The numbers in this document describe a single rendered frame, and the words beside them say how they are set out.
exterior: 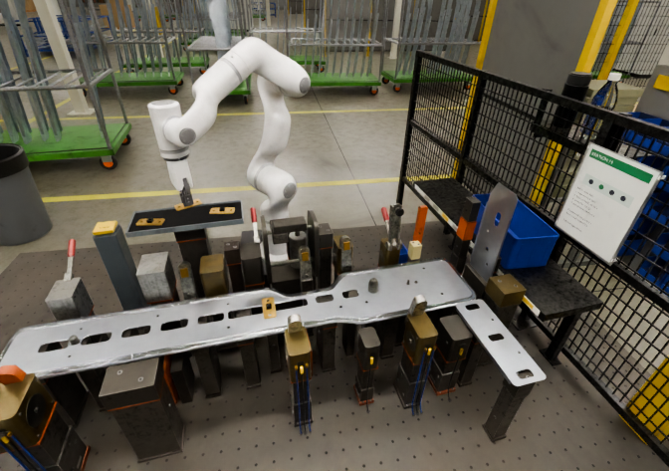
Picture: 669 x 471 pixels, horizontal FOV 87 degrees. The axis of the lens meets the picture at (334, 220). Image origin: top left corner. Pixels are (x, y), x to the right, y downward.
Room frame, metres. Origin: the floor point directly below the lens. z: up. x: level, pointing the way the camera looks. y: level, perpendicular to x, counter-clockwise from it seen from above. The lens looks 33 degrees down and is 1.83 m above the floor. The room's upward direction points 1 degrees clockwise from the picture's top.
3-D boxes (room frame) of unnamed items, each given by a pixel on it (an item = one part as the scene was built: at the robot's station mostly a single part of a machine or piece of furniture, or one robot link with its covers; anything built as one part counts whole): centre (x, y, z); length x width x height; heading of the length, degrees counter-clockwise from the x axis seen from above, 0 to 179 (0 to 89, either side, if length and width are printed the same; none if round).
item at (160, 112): (1.03, 0.49, 1.48); 0.09 x 0.08 x 0.13; 47
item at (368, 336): (0.66, -0.11, 0.84); 0.10 x 0.05 x 0.29; 15
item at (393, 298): (0.76, 0.21, 1.00); 1.38 x 0.22 x 0.02; 105
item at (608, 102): (1.16, -0.85, 1.53); 0.07 x 0.07 x 0.20
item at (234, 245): (0.95, 0.34, 0.90); 0.05 x 0.05 x 0.40; 15
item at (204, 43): (7.51, 2.26, 0.89); 1.90 x 1.00 x 1.77; 11
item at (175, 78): (7.58, 4.20, 0.89); 1.90 x 1.00 x 1.77; 103
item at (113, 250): (0.96, 0.76, 0.92); 0.08 x 0.08 x 0.44; 15
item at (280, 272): (1.00, 0.15, 0.95); 0.18 x 0.13 x 0.49; 105
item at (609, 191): (0.94, -0.81, 1.30); 0.23 x 0.02 x 0.31; 15
